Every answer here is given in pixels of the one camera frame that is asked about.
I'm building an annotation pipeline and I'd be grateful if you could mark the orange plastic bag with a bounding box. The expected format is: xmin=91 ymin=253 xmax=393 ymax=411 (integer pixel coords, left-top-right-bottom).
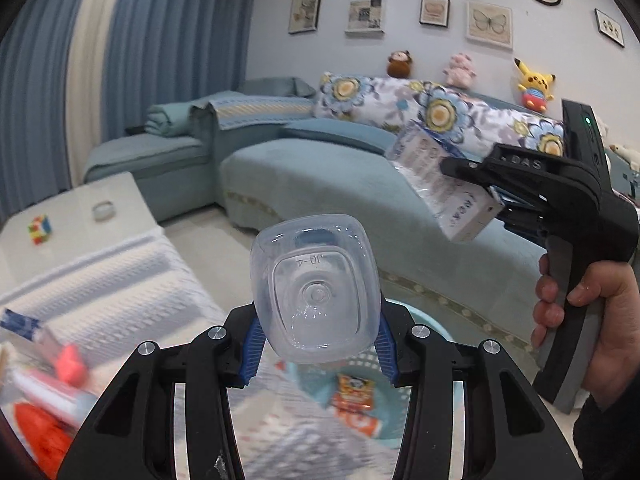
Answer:
xmin=12 ymin=402 xmax=76 ymax=478

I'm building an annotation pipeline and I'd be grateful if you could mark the white coffee table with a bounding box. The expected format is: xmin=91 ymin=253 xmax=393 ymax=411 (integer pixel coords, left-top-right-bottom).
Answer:
xmin=0 ymin=172 xmax=166 ymax=306

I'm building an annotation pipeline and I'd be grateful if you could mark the striped teal sofa throw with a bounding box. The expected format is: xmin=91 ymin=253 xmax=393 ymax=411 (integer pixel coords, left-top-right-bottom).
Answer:
xmin=190 ymin=89 xmax=316 ymax=133

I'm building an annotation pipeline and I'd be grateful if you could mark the teal plastic basket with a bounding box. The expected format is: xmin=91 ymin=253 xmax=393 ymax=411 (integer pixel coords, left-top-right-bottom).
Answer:
xmin=277 ymin=299 xmax=541 ymax=443

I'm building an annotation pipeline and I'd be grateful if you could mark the brown monkey plush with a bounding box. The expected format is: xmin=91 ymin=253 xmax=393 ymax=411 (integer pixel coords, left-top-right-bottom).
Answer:
xmin=386 ymin=50 xmax=416 ymax=79

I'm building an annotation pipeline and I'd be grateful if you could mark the person's right forearm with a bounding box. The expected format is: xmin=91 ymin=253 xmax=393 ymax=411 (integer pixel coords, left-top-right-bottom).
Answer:
xmin=572 ymin=390 xmax=640 ymax=480

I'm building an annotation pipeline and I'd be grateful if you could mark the person's right hand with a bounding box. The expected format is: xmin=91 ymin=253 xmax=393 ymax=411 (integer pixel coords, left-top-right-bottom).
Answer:
xmin=532 ymin=255 xmax=640 ymax=406

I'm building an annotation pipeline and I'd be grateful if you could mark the woven checked tablecloth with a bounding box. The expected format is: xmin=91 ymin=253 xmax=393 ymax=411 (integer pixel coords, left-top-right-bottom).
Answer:
xmin=0 ymin=230 xmax=401 ymax=480

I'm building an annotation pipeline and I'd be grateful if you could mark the plain blue cushion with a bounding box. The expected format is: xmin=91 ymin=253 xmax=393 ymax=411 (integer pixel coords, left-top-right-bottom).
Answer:
xmin=280 ymin=119 xmax=398 ymax=157

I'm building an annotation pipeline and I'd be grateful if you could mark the folded teal blanket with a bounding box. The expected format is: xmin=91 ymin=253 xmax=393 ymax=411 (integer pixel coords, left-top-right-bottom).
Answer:
xmin=146 ymin=101 xmax=193 ymax=137

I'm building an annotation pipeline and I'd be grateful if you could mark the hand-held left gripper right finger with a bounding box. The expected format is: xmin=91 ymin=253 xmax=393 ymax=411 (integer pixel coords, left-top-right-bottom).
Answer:
xmin=372 ymin=295 xmax=583 ymax=480

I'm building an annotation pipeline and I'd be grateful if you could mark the blue fabric sofa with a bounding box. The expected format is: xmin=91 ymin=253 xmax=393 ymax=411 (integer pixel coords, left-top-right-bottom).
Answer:
xmin=82 ymin=76 xmax=640 ymax=361

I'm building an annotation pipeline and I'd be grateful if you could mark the orange snack wrapper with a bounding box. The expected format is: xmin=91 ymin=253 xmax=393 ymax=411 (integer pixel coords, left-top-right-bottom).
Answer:
xmin=332 ymin=402 xmax=383 ymax=438

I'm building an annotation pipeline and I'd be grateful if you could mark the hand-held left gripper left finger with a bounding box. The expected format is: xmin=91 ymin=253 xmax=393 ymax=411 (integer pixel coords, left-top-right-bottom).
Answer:
xmin=57 ymin=302 xmax=266 ymax=480

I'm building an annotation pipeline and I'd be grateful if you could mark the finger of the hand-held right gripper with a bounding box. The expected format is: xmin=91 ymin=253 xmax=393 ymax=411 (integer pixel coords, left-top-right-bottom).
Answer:
xmin=440 ymin=144 xmax=563 ymax=193
xmin=492 ymin=189 xmax=547 ymax=235

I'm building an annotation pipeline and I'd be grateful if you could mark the white plush toy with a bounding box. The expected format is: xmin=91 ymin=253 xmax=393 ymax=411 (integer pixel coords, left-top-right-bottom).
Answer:
xmin=610 ymin=142 xmax=640 ymax=168

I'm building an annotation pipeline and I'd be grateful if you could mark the pink plush toy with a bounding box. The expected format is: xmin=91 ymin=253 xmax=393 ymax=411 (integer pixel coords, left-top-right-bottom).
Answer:
xmin=442 ymin=53 xmax=476 ymax=88

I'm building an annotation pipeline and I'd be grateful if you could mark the white matted picture frame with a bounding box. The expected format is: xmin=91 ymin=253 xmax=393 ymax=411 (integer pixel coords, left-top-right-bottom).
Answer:
xmin=595 ymin=8 xmax=626 ymax=48

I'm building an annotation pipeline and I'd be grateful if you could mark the butterfly picture frame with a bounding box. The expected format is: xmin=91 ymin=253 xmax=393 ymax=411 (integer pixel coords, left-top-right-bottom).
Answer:
xmin=466 ymin=1 xmax=514 ymax=50

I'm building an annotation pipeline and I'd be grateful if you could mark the blue curtain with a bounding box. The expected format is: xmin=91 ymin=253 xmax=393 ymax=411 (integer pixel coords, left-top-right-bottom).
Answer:
xmin=102 ymin=0 xmax=261 ymax=146
xmin=0 ymin=0 xmax=96 ymax=216

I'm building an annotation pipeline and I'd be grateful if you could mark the small dark picture frame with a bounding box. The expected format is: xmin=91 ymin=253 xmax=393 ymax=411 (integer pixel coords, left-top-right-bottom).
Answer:
xmin=419 ymin=0 xmax=452 ymax=27

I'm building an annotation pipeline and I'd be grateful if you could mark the clear plastic bottle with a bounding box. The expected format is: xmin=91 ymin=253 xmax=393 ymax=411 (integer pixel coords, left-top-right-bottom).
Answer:
xmin=249 ymin=214 xmax=381 ymax=363

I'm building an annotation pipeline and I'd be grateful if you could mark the collage picture frame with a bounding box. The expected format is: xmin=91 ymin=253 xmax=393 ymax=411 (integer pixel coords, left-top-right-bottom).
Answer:
xmin=345 ymin=0 xmax=387 ymax=35

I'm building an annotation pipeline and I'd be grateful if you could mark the white sheer curtain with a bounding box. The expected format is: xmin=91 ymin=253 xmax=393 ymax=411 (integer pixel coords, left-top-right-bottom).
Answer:
xmin=65 ymin=0 xmax=131 ymax=188

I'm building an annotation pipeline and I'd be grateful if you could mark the clear packet with white label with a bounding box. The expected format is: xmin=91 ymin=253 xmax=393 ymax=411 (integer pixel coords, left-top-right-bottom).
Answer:
xmin=385 ymin=120 xmax=503 ymax=243

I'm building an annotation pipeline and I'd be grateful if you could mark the yellow mouse plush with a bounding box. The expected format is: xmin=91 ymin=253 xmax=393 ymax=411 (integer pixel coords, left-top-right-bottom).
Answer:
xmin=514 ymin=57 xmax=557 ymax=112

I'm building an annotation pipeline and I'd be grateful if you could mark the tall sketch picture frame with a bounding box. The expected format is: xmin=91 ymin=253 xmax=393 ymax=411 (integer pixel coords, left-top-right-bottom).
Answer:
xmin=288 ymin=0 xmax=323 ymax=35

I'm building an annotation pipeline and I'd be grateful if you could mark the floral long cushion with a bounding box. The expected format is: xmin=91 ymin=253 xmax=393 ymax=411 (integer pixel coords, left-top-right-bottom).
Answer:
xmin=312 ymin=72 xmax=566 ymax=156

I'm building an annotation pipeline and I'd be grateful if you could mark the orange snack packet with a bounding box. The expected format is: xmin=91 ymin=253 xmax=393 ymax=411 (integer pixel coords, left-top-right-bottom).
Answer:
xmin=330 ymin=374 xmax=376 ymax=411

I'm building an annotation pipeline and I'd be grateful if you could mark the colourful puzzle cube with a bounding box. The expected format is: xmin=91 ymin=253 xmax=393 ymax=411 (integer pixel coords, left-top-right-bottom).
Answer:
xmin=27 ymin=215 xmax=53 ymax=245

